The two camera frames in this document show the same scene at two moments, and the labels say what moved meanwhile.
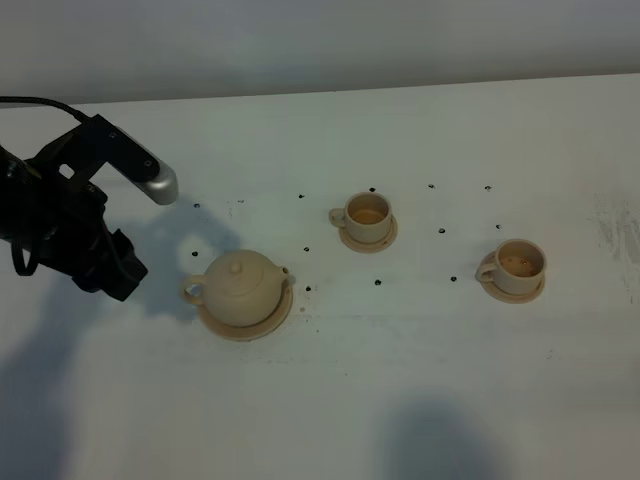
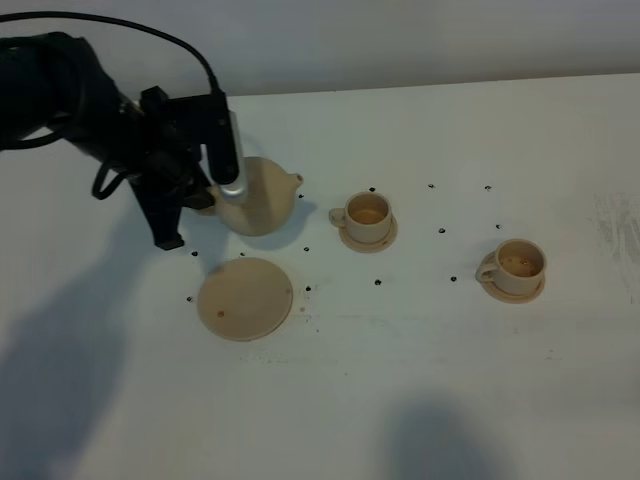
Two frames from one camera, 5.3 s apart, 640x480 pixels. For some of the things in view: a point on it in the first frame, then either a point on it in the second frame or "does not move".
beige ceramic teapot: [240, 288] → [264, 205]
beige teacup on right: [519, 268] does not move
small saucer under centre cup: [372, 246] does not move
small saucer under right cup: [506, 297] does not move
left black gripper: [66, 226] → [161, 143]
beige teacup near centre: [366, 216] does not move
